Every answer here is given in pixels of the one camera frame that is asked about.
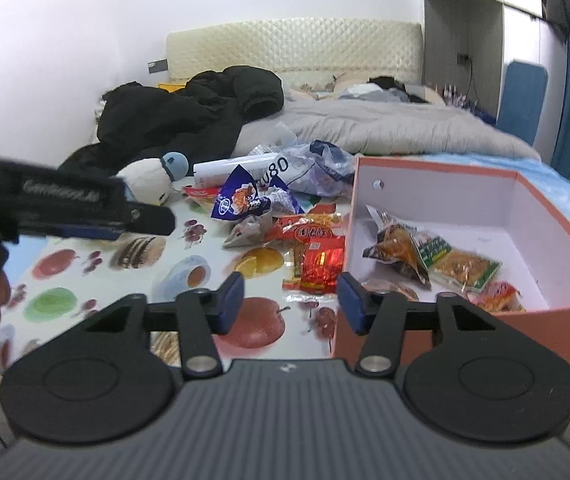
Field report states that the blue snack packet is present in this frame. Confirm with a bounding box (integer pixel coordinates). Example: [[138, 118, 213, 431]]
[[211, 164, 303, 221]]

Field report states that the pink cardboard box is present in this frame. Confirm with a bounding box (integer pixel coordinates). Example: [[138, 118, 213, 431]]
[[332, 156, 570, 371]]

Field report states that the green label snack packet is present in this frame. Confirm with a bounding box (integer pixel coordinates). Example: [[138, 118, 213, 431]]
[[415, 234, 503, 292]]

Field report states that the blue chair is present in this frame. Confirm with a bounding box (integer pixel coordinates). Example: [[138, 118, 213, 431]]
[[496, 60, 548, 146]]

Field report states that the shiny red snack packet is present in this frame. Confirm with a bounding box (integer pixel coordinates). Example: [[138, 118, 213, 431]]
[[283, 232, 346, 295]]

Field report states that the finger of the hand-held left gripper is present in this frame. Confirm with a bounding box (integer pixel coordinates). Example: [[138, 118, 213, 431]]
[[64, 199, 176, 242]]

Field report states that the white rolled package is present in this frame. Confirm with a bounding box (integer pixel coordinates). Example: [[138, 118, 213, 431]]
[[194, 156, 290, 188]]

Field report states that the grey snack packet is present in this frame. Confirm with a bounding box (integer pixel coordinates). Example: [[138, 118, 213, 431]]
[[222, 209, 276, 251]]

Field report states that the group of small bottles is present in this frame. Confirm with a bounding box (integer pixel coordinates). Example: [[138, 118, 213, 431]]
[[440, 82, 470, 108]]

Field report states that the grey duvet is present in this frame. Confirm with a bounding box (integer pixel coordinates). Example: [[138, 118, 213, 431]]
[[230, 87, 540, 158]]

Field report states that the clear blue printed plastic bag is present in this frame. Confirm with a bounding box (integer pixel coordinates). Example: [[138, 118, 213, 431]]
[[247, 140, 356, 196]]

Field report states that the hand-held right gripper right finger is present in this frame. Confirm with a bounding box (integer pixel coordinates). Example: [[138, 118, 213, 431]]
[[339, 272, 500, 377]]

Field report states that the brown snack packet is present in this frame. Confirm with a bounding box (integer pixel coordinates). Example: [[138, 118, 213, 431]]
[[362, 210, 433, 288]]

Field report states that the black puffer jacket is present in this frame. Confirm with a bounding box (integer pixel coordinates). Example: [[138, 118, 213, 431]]
[[57, 65, 286, 171]]

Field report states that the black garment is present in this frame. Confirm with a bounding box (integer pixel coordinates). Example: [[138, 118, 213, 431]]
[[369, 76, 410, 92]]

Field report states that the pink red snack packet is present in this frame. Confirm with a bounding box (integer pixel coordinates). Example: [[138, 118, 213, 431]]
[[470, 280, 526, 313]]

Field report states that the white wardrobe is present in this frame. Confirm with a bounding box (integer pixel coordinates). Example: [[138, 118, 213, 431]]
[[422, 0, 566, 121]]

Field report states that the food printed tablecloth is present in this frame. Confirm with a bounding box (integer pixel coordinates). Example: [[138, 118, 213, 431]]
[[0, 180, 360, 361]]

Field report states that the white blue plush penguin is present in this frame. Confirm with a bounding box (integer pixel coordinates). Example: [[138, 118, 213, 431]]
[[115, 152, 190, 206]]

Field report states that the red yellow snack packet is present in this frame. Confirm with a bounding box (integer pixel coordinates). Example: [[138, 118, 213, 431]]
[[274, 212, 343, 243]]

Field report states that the cream quilted headboard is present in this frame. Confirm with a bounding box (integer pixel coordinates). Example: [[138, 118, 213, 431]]
[[166, 17, 424, 86]]

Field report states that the small red white packet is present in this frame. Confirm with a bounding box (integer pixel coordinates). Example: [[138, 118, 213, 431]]
[[182, 185, 223, 206]]

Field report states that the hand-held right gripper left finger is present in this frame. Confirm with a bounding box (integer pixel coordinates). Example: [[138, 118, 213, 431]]
[[81, 272, 246, 380]]

